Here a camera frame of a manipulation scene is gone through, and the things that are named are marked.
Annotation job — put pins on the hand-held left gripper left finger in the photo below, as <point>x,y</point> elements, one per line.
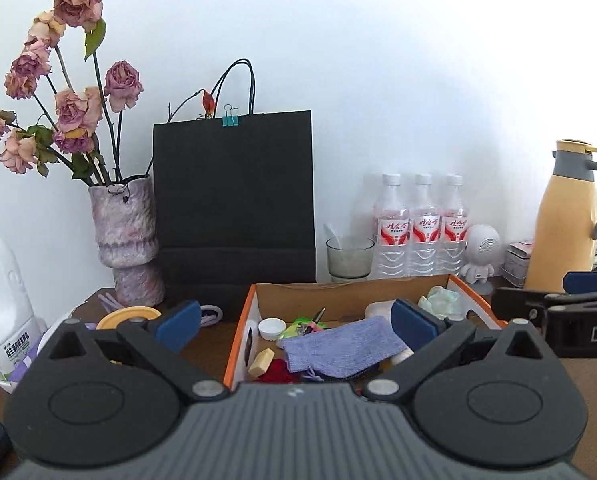
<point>178,325</point>

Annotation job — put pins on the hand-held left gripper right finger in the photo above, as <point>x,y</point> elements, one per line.
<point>413,325</point>

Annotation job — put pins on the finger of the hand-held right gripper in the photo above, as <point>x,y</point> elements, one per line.
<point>591,282</point>
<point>518,302</point>

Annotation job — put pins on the lavender cloth pouch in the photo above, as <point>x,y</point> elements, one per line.
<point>338,345</point>

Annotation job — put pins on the red and orange cardboard box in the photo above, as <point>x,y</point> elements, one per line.
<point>328,295</point>

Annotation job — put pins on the small beige block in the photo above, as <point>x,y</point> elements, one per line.
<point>261,361</point>

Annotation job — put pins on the white plastic bottle cap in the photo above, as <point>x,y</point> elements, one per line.
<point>271,329</point>

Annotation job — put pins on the red rose flower head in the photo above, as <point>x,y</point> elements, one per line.
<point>278,370</point>

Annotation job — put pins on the pale green crumpled paper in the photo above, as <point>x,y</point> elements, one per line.
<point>441,302</point>

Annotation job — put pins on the white soap bar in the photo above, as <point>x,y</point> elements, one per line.
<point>378,309</point>

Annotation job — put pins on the small metal tin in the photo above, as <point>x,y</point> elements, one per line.
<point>518,262</point>

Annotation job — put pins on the white round robot speaker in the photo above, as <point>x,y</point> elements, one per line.
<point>482,245</point>

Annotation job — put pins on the yellow thermos jug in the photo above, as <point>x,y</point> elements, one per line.
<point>563,220</point>

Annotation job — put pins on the yellow ceramic mug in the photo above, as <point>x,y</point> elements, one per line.
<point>108,317</point>

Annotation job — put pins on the drinking glass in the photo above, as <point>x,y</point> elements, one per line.
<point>349,260</point>

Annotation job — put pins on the black pen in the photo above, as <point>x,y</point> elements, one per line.
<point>318,317</point>

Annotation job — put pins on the clear water bottle red label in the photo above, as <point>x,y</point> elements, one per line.
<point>453,230</point>
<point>391,230</point>
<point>424,230</point>

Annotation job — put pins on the mottled pink ceramic vase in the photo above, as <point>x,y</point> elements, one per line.
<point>123,230</point>

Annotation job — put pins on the green packet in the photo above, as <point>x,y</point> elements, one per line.
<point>293,329</point>

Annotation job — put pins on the black paper bag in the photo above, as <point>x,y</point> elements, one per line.
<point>233,185</point>

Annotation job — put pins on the purple tissue pack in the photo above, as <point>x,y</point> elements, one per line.
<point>31,360</point>

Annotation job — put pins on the teal binder clip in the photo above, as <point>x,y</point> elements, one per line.
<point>231,120</point>

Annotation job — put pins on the dried red bud twig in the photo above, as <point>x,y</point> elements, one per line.
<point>208,102</point>

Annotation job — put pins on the dried pink rose bouquet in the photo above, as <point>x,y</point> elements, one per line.
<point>73,110</point>

